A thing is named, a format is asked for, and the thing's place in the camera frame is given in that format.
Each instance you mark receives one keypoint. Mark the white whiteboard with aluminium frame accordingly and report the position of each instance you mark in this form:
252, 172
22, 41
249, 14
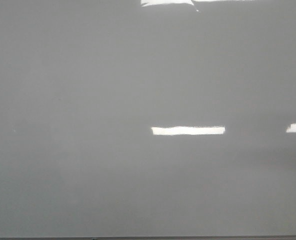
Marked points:
123, 120

